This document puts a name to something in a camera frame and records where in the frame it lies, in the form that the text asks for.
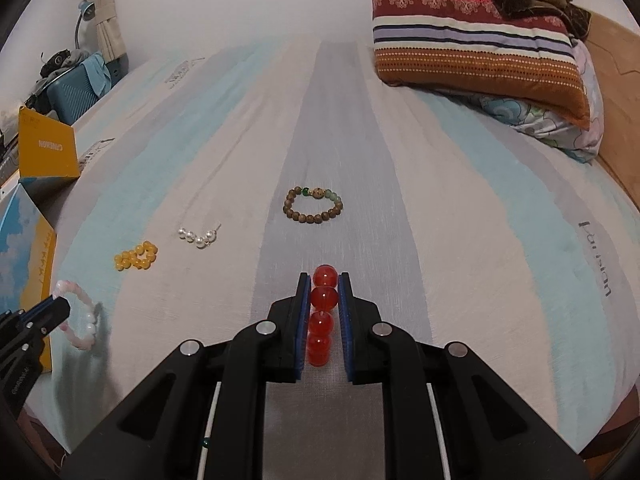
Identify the striped bed sheet mattress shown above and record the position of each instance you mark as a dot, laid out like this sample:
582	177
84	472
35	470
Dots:
210	184

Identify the blue desk lamp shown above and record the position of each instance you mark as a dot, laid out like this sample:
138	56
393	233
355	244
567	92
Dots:
87	12

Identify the wooden headboard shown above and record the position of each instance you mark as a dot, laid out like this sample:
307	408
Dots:
614	50

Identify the blue yellow cardboard box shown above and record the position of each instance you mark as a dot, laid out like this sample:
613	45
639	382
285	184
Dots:
47	161

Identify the striped red orange pillow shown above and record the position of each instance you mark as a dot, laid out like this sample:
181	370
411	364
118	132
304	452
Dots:
466	45

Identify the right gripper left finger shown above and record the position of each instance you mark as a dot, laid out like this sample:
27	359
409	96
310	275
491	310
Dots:
291	317

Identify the beige curtain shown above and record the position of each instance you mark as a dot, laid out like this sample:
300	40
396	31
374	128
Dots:
108	33

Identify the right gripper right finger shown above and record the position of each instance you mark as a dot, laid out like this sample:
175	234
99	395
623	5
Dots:
357	317

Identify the teal suitcase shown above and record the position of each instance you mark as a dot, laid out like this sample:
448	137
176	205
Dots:
78	89

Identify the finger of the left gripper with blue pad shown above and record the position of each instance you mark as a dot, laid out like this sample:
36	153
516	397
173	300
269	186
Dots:
50	311

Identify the floral light pillow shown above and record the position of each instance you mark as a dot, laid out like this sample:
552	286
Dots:
547	126

